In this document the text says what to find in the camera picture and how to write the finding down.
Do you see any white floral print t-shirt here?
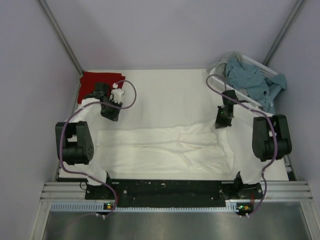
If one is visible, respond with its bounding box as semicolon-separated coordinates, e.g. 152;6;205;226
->
95;120;234;175

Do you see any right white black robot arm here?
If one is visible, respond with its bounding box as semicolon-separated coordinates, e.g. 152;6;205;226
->
214;90;292;198

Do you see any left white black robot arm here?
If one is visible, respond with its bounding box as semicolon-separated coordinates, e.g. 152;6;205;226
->
55;82;125;199

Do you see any folded red t-shirt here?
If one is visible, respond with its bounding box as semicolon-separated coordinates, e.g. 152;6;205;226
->
77;71;126;104

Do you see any light blue t-shirt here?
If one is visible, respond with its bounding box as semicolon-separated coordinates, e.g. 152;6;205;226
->
225;56;287;114

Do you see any grey crumpled t-shirt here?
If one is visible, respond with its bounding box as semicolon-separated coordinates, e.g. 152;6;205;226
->
206;51;243;77

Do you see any white plastic laundry basket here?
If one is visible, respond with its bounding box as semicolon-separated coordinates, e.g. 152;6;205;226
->
208;54;280;110

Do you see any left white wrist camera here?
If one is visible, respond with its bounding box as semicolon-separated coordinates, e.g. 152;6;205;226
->
109;83;125;104

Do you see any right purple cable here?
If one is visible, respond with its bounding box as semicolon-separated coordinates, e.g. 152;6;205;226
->
205;74;279;216

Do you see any purple cable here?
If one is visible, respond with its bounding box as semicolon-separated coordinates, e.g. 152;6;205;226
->
59;79;137;217
205;74;279;216

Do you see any left aluminium frame post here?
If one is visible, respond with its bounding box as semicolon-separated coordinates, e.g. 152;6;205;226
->
37;0;84;76

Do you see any aluminium frame post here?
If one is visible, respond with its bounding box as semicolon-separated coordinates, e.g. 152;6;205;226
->
37;0;84;76
262;0;307;66

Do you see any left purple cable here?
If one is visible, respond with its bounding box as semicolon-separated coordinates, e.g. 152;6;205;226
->
59;79;137;217

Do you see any slotted grey cable duct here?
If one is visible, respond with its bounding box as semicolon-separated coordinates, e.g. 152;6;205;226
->
50;202;251;213

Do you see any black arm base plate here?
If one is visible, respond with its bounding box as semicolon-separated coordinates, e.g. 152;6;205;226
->
85;178;263;208

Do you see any right aluminium frame post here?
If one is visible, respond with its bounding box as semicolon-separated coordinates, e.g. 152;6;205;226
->
262;0;307;66

